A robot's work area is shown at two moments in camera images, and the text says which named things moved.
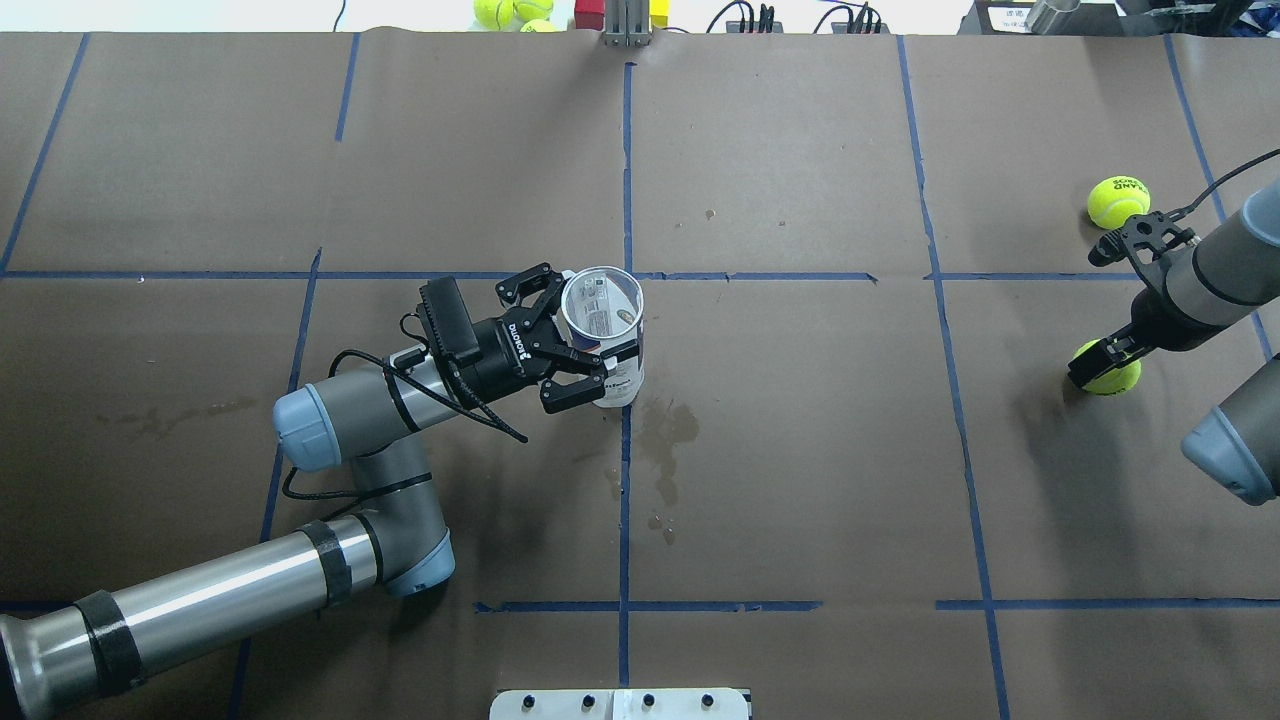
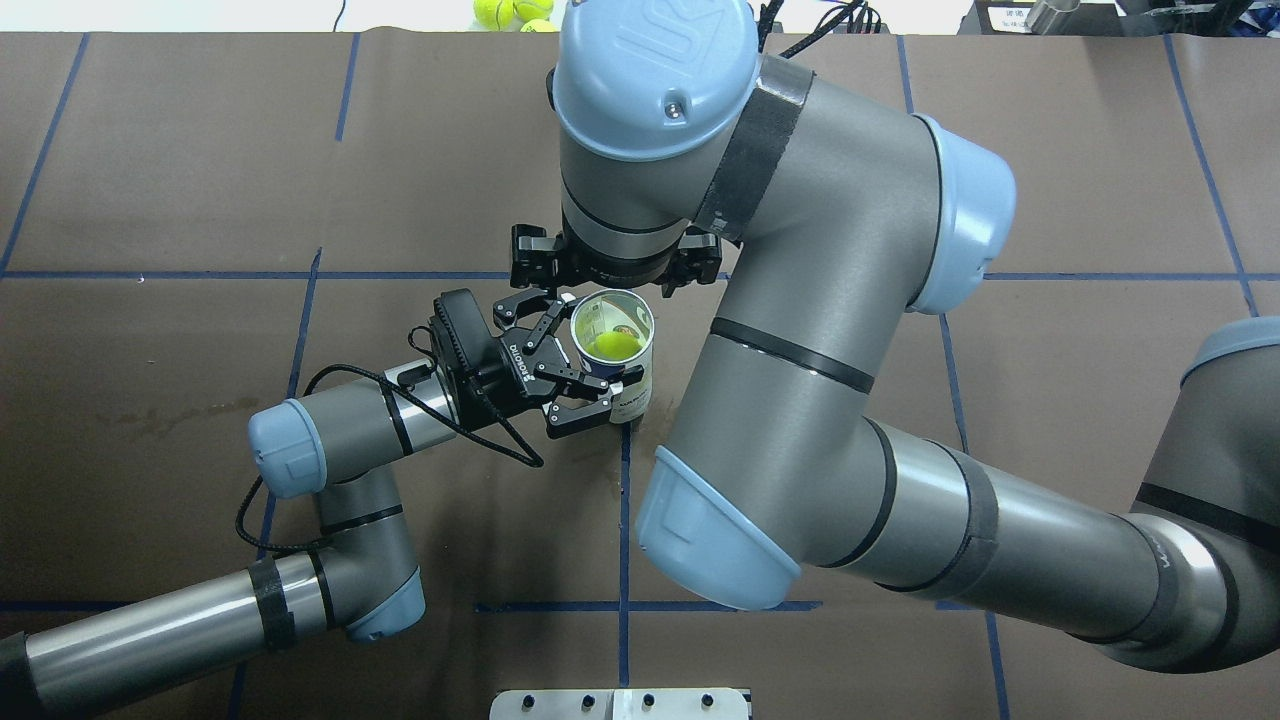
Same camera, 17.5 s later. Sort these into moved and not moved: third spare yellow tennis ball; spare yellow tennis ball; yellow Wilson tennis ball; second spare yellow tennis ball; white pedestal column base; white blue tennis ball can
Moved: white blue tennis ball can; yellow Wilson tennis ball
Not moved: second spare yellow tennis ball; third spare yellow tennis ball; white pedestal column base; spare yellow tennis ball
